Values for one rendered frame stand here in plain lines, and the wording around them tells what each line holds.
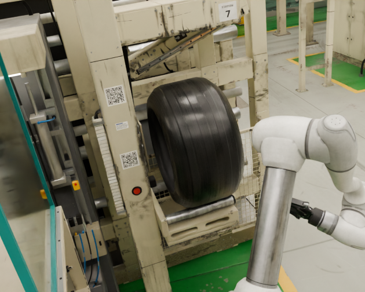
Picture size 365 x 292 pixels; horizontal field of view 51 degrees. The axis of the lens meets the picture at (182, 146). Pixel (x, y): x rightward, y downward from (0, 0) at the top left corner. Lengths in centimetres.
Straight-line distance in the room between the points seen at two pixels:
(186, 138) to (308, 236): 174
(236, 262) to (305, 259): 47
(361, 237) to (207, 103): 80
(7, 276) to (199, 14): 130
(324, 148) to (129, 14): 100
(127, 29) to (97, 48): 31
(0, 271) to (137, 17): 113
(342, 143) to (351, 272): 169
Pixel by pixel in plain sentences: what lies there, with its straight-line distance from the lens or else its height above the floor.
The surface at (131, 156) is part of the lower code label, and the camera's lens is 162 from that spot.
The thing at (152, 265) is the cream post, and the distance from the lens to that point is 198.
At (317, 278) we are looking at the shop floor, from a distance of 272.
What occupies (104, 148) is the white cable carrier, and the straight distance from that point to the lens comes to 160.
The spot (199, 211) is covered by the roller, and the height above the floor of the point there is 91.
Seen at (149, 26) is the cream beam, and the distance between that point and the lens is 176.
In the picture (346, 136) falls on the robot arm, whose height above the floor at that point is 143.
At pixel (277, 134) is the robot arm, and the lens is 124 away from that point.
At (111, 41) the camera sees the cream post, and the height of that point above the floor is 171.
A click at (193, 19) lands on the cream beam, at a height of 169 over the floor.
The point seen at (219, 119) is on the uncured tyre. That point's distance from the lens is 152.
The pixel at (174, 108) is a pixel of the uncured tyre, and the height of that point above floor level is 142.
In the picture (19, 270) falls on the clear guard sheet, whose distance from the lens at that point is 80.
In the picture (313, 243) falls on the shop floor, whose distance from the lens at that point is 296.
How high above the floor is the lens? 197
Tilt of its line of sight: 27 degrees down
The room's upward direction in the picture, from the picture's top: 9 degrees counter-clockwise
